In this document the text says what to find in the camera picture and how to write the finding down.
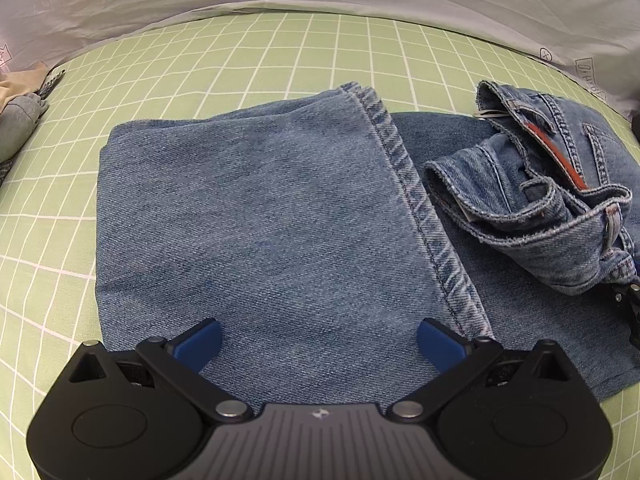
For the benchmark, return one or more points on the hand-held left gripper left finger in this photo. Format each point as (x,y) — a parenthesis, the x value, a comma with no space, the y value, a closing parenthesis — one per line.
(200,341)

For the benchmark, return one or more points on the beige garment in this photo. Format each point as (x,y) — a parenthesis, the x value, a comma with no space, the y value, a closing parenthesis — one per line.
(17,85)

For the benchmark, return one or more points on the grey plaid cloth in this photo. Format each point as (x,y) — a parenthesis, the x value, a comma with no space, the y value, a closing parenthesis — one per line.
(52,82)

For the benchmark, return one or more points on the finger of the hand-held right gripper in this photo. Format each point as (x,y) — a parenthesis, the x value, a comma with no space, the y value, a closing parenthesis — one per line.
(631,300)

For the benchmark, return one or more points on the grey garment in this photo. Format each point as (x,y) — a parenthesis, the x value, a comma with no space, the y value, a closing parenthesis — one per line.
(17,122)

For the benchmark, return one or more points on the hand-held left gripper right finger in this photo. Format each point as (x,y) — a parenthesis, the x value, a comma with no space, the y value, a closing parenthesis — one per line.
(440,344)

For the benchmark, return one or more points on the blue denim jeans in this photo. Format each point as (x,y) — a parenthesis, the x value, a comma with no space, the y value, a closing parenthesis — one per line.
(275,220)

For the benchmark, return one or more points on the black folded garment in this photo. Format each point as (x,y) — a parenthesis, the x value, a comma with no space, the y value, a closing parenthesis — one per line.
(637,125)

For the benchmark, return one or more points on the green checked bed sheet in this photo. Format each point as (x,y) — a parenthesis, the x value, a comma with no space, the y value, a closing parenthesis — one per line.
(60,240)

